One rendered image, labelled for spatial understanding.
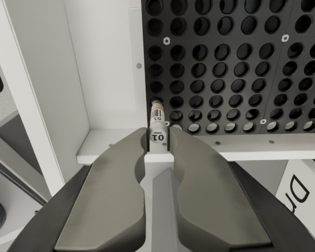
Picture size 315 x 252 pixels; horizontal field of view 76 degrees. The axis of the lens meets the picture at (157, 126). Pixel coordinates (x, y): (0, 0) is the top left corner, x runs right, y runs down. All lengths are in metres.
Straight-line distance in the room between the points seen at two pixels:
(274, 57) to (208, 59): 0.05
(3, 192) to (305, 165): 0.54
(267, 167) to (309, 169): 0.15
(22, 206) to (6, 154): 0.12
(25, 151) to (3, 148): 0.09
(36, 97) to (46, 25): 0.06
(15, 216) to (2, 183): 0.10
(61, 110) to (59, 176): 0.06
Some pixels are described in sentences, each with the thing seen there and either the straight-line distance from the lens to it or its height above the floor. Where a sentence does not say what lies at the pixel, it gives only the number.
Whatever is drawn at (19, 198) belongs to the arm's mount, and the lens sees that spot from 0.53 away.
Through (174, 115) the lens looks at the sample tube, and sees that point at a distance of 0.21.
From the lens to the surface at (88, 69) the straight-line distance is 0.25.
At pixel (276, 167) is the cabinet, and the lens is 0.45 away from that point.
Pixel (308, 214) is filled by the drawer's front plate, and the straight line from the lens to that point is 0.37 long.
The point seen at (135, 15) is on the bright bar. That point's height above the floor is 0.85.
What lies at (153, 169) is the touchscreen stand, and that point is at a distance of 1.37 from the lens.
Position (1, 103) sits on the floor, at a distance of 1.46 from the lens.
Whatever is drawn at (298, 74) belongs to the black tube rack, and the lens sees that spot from 0.21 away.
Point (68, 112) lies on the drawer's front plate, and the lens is 0.23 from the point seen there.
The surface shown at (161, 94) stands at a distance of 0.18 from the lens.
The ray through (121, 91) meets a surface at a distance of 0.25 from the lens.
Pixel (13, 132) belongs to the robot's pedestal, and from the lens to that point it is 0.60.
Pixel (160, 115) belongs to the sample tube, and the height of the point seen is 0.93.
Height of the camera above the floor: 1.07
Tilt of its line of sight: 61 degrees down
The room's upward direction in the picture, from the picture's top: 179 degrees clockwise
